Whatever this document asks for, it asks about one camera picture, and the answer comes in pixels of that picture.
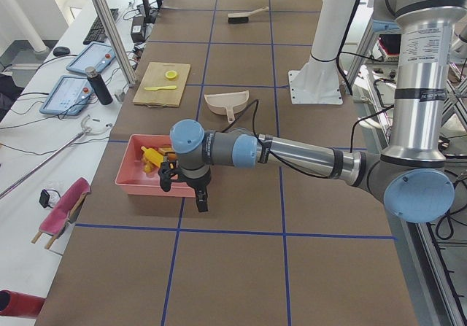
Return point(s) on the beige brush black bristles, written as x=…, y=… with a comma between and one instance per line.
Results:
x=243, y=17

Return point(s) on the blue tablet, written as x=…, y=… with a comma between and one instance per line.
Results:
x=68, y=97
x=97, y=55

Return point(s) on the black power adapter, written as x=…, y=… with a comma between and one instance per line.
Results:
x=138, y=29

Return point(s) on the black computer mouse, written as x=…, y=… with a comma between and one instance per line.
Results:
x=59, y=51

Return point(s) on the aluminium frame post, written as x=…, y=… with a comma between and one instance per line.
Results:
x=104, y=14

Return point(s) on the yellow plastic toy knife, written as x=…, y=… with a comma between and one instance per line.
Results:
x=157, y=88

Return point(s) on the red cylinder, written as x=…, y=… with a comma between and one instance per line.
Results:
x=17, y=304

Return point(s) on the blue tablet far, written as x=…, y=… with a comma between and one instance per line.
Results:
x=97, y=55

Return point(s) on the yellow toy lemon slices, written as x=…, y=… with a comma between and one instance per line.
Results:
x=171, y=74

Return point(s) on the tan toy ginger root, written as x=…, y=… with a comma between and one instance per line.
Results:
x=149, y=167

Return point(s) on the bamboo cutting board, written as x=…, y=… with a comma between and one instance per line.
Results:
x=155, y=76

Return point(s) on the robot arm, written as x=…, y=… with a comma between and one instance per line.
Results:
x=407, y=176

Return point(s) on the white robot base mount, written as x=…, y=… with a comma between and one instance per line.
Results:
x=317, y=82

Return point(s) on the beige plastic dustpan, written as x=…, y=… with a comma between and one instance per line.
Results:
x=227, y=104

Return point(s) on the yellow toy corn cob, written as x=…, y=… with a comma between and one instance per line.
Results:
x=153, y=156

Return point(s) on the brown toy potato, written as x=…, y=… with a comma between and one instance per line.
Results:
x=167, y=151

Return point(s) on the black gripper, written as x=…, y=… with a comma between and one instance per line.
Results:
x=197, y=184

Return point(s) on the pink cloth on wooden rack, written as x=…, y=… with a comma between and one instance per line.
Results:
x=62, y=214

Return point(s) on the black keyboard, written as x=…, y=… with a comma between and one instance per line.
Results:
x=96, y=33

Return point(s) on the black water bottle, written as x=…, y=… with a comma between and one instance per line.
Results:
x=97, y=83

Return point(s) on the blue tablet near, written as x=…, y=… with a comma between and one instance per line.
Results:
x=68, y=97

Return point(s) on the pink plastic bin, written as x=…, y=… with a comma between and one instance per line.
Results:
x=131, y=177

